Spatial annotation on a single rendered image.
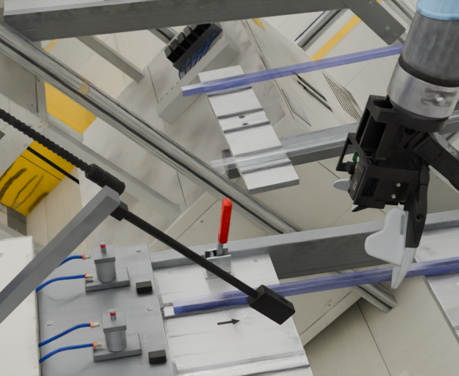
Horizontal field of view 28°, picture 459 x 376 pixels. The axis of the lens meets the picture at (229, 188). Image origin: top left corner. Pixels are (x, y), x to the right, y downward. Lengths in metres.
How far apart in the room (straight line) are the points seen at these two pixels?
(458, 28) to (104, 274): 0.47
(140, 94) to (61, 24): 0.81
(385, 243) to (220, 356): 0.23
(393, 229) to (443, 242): 0.20
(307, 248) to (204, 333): 0.20
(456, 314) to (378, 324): 1.30
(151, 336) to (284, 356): 0.16
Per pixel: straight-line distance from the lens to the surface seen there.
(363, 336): 2.46
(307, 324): 2.45
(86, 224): 0.80
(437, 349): 2.29
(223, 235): 1.14
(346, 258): 1.25
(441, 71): 0.99
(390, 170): 1.03
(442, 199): 1.55
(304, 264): 1.24
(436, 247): 1.24
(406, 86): 1.00
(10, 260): 1.11
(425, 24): 0.98
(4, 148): 1.99
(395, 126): 1.02
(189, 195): 2.14
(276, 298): 0.90
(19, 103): 1.94
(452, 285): 1.19
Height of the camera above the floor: 1.69
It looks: 32 degrees down
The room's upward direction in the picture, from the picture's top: 55 degrees counter-clockwise
